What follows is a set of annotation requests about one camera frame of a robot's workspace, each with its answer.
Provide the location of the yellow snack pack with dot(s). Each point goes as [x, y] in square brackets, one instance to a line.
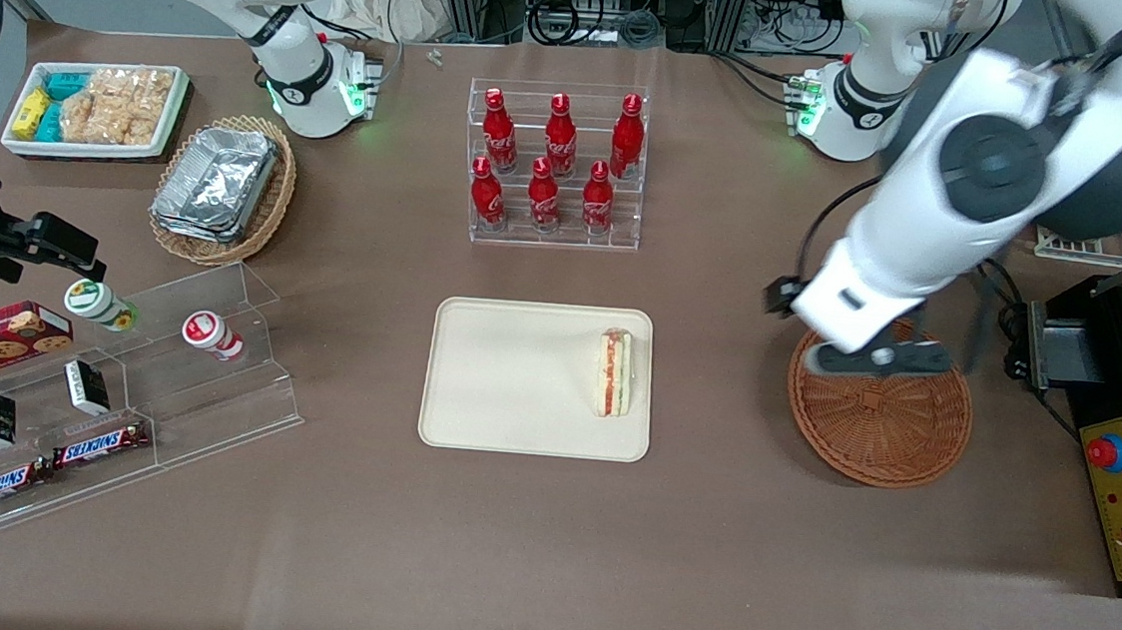
[30, 113]

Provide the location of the light wicker basket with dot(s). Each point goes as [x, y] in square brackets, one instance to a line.
[271, 202]

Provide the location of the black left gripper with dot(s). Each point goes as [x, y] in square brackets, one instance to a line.
[780, 297]

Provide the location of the clear acrylic stepped shelf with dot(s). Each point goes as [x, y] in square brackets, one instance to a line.
[204, 397]

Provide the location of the small metal clip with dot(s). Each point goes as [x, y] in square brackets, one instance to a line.
[433, 57]

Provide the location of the snickers chocolate bar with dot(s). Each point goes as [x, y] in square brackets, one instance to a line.
[100, 444]
[2, 488]

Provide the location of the teal snack pack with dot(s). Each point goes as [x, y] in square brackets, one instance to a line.
[49, 123]
[66, 85]

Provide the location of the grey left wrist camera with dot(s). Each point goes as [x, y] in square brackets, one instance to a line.
[878, 359]

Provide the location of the red cola bottle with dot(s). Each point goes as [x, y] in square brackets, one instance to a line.
[543, 198]
[560, 140]
[597, 201]
[487, 197]
[627, 140]
[499, 135]

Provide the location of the clear acrylic bottle rack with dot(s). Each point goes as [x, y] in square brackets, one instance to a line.
[552, 237]

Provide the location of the green label yogurt bottle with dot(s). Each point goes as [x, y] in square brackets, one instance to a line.
[96, 303]

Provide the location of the red label yogurt bottle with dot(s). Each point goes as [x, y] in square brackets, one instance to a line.
[209, 332]

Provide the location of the white rectangular snack tray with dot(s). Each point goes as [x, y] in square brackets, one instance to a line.
[93, 152]

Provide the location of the beige rectangular tray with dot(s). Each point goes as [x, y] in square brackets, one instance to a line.
[516, 377]

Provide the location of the stack of foil trays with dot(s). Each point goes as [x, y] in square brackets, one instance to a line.
[216, 183]

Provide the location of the brown round wicker basket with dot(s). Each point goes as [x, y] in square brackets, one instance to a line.
[877, 430]

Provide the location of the black machine housing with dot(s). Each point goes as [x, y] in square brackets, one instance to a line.
[1085, 396]

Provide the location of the triangle sandwich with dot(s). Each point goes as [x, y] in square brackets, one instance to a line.
[613, 374]

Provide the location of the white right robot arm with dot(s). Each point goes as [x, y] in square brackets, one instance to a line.
[302, 74]

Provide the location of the clear bag of rice crackers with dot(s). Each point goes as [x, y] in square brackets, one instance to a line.
[117, 105]

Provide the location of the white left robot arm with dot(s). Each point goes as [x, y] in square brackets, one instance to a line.
[929, 224]

